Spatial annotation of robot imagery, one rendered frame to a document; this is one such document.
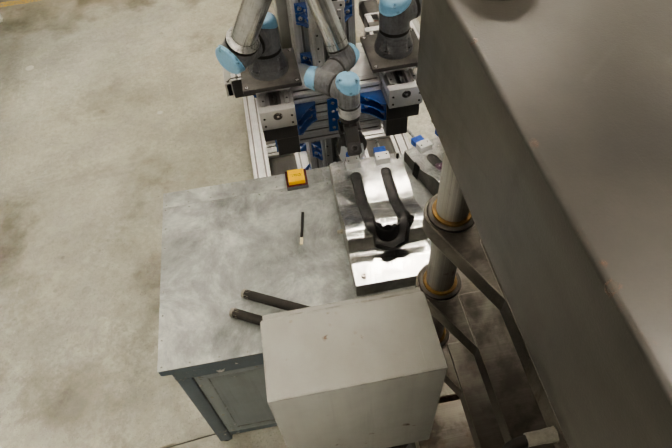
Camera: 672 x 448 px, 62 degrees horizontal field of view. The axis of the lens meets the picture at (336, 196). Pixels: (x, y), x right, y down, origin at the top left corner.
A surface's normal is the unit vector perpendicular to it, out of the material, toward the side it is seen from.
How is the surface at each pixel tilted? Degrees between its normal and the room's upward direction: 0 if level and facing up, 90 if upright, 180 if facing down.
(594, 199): 0
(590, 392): 90
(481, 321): 0
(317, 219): 0
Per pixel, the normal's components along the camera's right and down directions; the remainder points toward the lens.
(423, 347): -0.05, -0.63
